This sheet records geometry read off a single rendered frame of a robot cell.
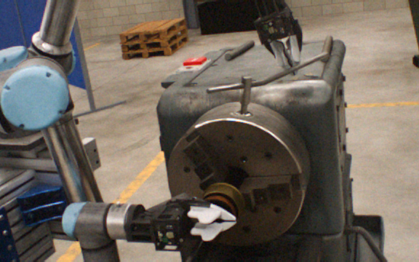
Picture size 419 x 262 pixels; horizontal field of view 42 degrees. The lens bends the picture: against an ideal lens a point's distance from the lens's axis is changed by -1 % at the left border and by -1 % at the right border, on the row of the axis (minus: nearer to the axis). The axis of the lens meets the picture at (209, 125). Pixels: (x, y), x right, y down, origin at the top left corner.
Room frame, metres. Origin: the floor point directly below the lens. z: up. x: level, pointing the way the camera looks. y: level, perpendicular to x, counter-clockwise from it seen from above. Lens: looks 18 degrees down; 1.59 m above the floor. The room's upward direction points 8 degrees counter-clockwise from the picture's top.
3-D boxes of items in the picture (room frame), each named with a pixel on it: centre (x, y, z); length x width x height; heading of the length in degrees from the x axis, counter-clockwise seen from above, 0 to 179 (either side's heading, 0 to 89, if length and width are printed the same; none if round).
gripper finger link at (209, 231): (0.95, 0.02, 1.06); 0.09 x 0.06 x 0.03; 71
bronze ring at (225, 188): (1.02, 0.00, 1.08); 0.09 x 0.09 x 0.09; 71
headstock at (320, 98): (1.54, -0.16, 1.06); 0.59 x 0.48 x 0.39; 161
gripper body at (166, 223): (0.98, 0.13, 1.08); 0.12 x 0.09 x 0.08; 71
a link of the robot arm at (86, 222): (1.04, 0.27, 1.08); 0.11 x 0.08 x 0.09; 71
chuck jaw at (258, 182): (1.06, -0.11, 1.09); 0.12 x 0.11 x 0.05; 71
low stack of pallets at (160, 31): (9.40, 0.70, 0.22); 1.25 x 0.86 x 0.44; 164
